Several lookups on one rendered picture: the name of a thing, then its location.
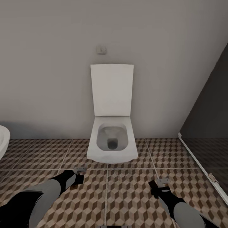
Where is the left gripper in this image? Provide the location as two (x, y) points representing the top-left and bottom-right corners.
(72, 175), (84, 186)

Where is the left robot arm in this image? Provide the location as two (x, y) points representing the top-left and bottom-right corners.
(0, 167), (87, 228)

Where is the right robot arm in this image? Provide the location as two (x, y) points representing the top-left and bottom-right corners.
(151, 178), (221, 228)

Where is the mousetrap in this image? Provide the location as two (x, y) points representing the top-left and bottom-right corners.
(148, 180), (158, 189)
(70, 185), (78, 190)

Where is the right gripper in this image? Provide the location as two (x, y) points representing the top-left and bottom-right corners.
(151, 187), (170, 199)

